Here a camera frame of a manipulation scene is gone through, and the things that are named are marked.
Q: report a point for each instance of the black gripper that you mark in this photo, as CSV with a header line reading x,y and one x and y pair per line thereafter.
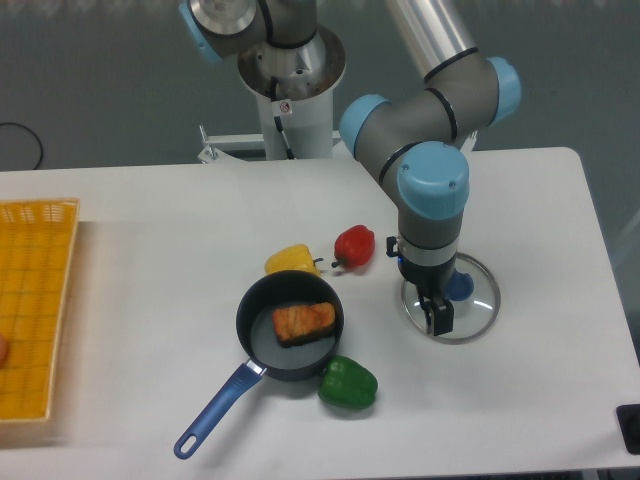
x,y
427,262

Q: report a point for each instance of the glass pot lid blue knob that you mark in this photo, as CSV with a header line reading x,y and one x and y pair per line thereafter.
x,y
475,296

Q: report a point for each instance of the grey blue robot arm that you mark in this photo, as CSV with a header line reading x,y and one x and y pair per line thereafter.
x,y
411,150

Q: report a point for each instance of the toasted bread piece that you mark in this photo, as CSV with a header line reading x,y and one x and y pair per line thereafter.
x,y
301,324

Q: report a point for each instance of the red bell pepper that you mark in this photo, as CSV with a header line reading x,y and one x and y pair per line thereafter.
x,y
354,248

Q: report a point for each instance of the green bell pepper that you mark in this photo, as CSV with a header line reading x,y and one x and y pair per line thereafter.
x,y
348,384

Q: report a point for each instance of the dark blue saucepan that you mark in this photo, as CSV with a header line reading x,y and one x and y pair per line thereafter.
x,y
266,355

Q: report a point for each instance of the yellow bell pepper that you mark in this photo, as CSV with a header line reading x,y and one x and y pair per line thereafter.
x,y
295,257

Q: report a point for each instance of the black device at table edge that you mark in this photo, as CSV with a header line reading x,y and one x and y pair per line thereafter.
x,y
629,422

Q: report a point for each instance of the yellow plastic basket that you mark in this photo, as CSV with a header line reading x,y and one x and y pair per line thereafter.
x,y
37,246

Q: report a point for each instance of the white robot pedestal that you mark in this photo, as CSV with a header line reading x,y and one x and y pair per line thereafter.
x,y
293,89

